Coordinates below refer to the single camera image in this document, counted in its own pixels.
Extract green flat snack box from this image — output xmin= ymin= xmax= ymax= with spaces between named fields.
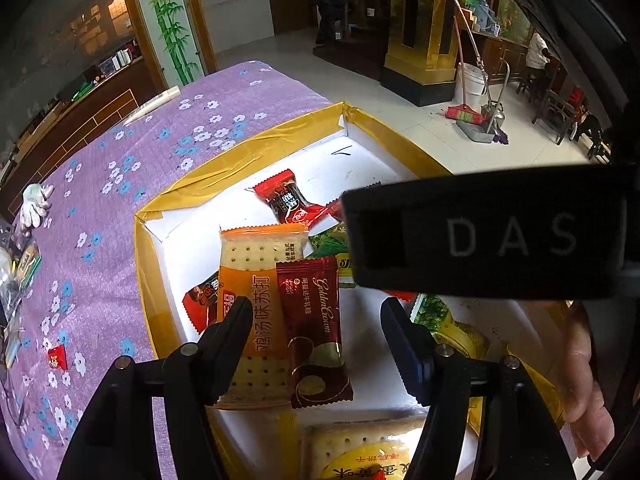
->
xmin=15 ymin=242 xmax=41 ymax=288

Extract olive yellow snack packet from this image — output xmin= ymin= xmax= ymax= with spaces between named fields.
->
xmin=410 ymin=294 xmax=489 ymax=360

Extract person's right hand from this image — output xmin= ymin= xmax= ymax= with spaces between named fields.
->
xmin=521 ymin=300 xmax=615 ymax=460

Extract purple floral tablecloth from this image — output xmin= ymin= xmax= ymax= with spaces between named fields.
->
xmin=1 ymin=61 xmax=326 ymax=479

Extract cream folded fan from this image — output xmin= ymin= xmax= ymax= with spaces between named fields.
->
xmin=122 ymin=86 xmax=181 ymax=126

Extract small red candy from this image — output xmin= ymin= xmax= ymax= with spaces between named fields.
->
xmin=47 ymin=344 xmax=68 ymax=372

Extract red broom and dustpan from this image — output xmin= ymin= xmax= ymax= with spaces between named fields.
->
xmin=445 ymin=0 xmax=511 ymax=145

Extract red black candy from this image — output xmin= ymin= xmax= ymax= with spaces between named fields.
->
xmin=326 ymin=198 xmax=344 ymax=222
xmin=252 ymin=169 xmax=329 ymax=229
xmin=182 ymin=273 xmax=219 ymax=334

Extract yellow-label cracker pack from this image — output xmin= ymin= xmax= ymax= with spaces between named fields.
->
xmin=300 ymin=415 xmax=426 ymax=479

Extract white gloves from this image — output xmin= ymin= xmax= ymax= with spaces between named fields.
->
xmin=20 ymin=183 xmax=54 ymax=231

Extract gold-edged white tray box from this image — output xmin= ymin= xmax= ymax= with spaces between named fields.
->
xmin=133 ymin=101 xmax=572 ymax=480

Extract green yellow snack packet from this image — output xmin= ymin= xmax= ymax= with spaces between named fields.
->
xmin=309 ymin=222 xmax=356 ymax=288

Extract white bucket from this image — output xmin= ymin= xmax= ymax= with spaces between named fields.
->
xmin=452 ymin=63 xmax=487 ymax=112

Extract seated person in white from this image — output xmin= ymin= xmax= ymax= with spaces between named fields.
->
xmin=525 ymin=32 xmax=551 ymax=70

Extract wooden cabinet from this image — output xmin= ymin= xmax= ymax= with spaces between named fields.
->
xmin=0 ymin=0 xmax=219 ymax=221

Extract orange cracker pack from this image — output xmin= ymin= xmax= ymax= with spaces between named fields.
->
xmin=217 ymin=223 xmax=308 ymax=410

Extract plain yellow snack pack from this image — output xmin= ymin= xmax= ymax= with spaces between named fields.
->
xmin=506 ymin=300 xmax=567 ymax=429

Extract dark red Golden Crown bar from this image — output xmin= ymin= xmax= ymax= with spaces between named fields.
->
xmin=277 ymin=256 xmax=354 ymax=408

